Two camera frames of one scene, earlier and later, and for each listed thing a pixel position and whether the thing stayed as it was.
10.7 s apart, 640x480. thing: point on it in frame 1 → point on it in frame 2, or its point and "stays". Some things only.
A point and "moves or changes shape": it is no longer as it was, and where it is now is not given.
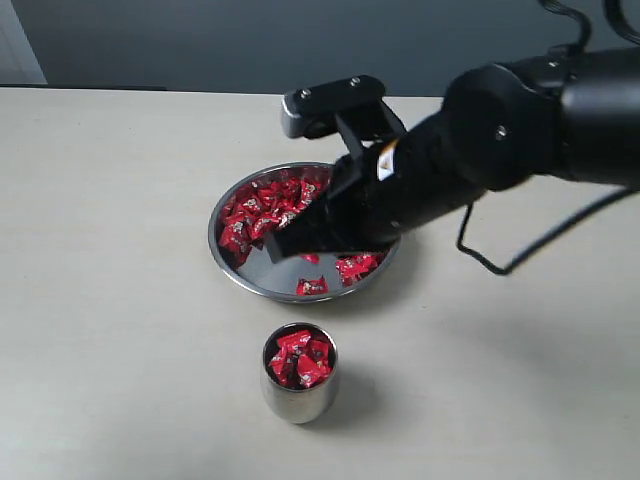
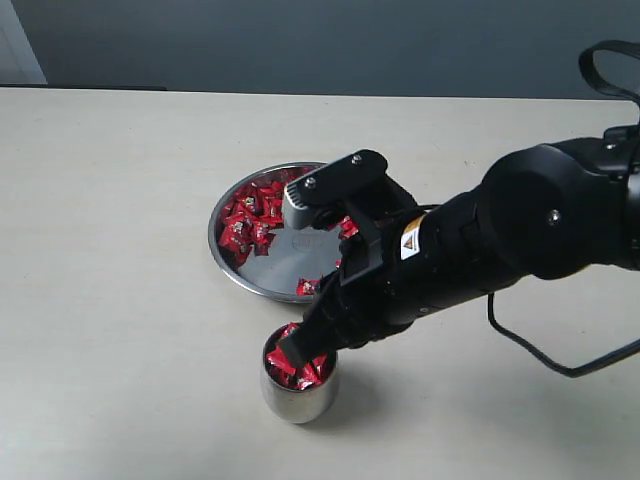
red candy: x=312 y=286 stays
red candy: x=303 y=342 moves or changes shape
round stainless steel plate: x=301 y=279 stays
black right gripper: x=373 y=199 → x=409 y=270
